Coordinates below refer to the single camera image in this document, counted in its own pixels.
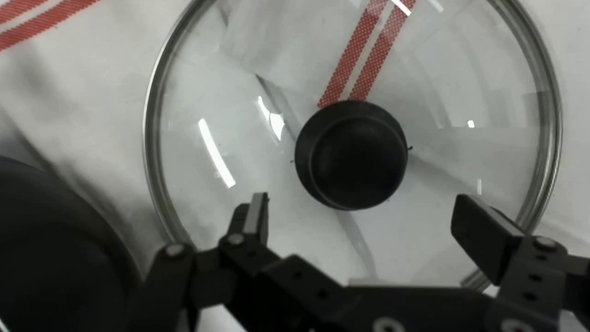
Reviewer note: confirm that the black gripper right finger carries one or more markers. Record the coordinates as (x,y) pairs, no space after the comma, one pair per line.
(528,288)

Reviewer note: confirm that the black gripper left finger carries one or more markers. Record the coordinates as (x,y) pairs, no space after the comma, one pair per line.
(265,288)

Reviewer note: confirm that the glass lid with black knob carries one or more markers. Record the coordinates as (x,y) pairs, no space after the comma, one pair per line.
(351,153)

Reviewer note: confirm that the glass pot lid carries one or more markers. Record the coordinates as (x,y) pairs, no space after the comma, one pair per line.
(56,258)

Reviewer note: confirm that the white towel with red stripes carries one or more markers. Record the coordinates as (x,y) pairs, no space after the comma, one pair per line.
(75,111)

